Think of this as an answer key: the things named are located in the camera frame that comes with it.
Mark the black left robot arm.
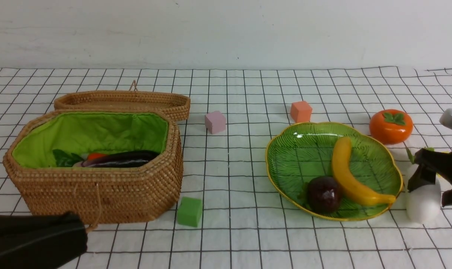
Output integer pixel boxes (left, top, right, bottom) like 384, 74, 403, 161
0, 212, 88, 269

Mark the pink foam cube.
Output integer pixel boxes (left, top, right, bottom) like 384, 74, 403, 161
204, 111, 226, 135

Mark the green foam cube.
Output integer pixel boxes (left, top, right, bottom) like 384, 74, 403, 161
176, 197, 203, 228

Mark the dark purple toy mangosteen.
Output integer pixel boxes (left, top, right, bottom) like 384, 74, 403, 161
306, 176, 343, 214

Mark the white grid tablecloth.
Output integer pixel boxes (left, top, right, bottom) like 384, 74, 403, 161
0, 67, 452, 269

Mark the woven rattan basket lid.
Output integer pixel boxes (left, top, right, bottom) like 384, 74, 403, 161
54, 80, 191, 121

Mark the white toy radish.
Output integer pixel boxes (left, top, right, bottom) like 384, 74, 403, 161
404, 148, 441, 225

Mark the woven rattan basket green lining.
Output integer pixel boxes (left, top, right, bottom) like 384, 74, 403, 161
3, 109, 183, 225

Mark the orange foam cube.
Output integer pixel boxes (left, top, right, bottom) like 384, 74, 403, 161
290, 101, 313, 123

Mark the orange toy persimmon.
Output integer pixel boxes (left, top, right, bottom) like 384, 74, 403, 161
368, 109, 414, 145

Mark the yellow foam cube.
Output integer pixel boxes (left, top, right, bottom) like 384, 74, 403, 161
434, 152, 452, 178

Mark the orange toy carrot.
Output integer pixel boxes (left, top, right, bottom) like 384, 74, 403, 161
52, 149, 107, 167

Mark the purple toy eggplant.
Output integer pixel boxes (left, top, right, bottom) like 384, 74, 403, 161
74, 150, 160, 168

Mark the green leaf-shaped glass plate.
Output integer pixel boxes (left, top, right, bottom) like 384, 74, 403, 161
265, 121, 403, 221

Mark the yellow toy banana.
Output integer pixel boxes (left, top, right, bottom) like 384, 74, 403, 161
331, 136, 396, 206

